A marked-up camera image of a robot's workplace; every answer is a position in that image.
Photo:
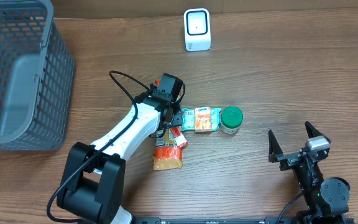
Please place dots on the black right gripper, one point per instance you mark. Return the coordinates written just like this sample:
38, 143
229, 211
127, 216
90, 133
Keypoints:
291, 156

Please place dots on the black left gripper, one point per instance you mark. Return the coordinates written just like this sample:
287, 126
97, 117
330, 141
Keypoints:
175, 120

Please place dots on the orange pasta package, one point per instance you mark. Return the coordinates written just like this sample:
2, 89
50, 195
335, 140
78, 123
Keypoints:
169, 149

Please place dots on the green lid jar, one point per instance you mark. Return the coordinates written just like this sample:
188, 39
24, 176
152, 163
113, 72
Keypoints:
231, 119

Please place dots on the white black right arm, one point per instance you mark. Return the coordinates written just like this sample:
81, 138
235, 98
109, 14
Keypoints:
326, 199

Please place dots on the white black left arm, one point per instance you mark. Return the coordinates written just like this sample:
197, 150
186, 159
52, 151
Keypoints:
93, 178

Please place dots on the white barcode scanner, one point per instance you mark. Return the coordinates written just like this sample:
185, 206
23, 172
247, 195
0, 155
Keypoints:
197, 29

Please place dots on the teal tissue pack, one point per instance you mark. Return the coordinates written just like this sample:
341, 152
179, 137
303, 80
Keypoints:
188, 116

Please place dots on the orange tissue pack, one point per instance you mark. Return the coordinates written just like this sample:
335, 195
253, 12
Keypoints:
203, 119

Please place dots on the grey plastic basket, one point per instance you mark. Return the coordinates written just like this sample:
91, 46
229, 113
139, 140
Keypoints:
36, 77

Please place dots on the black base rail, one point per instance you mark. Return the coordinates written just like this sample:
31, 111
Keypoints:
228, 221

